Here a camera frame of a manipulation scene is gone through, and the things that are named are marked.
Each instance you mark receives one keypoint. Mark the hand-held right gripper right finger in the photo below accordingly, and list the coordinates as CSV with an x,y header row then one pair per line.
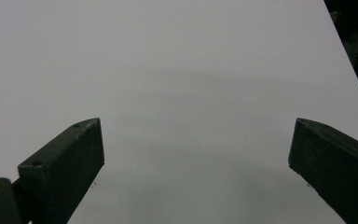
x,y
338,168

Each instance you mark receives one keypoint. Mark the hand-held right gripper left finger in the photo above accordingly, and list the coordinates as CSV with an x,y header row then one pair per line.
x,y
65,168

